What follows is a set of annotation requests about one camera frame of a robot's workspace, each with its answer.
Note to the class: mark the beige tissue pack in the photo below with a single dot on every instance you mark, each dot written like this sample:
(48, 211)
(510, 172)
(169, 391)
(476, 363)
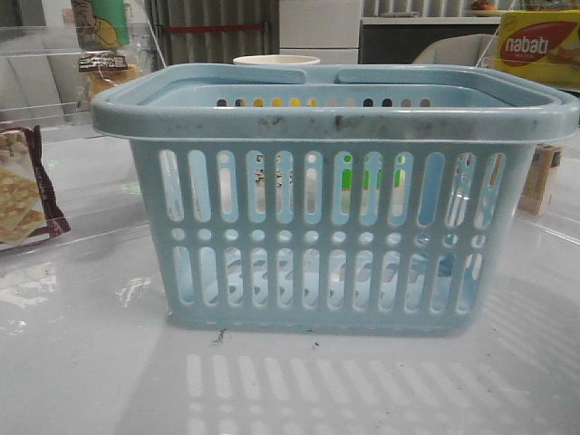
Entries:
(537, 192)

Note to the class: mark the yellow nabati wafer box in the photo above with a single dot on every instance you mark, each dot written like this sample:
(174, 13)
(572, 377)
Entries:
(540, 46)

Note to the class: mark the white cabinet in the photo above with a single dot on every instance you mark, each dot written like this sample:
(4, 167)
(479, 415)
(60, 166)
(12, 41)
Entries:
(327, 30)

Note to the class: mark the packaged bread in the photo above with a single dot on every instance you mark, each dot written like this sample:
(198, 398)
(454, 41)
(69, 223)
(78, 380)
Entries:
(105, 70)

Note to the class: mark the light blue plastic basket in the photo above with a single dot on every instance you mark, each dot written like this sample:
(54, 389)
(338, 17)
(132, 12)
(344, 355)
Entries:
(240, 176)

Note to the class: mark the cartoon printed snack can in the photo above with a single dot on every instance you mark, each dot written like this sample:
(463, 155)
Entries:
(100, 24)

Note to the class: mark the brown cracker snack bag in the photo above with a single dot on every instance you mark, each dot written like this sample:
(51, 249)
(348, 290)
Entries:
(30, 214)

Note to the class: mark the beige chair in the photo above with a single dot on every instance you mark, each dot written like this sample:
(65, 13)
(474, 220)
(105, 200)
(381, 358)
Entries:
(466, 50)

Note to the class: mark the clear acrylic left shelf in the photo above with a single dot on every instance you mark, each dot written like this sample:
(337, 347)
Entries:
(41, 86)

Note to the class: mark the green white package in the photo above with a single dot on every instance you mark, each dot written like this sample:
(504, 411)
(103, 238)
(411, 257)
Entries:
(373, 172)

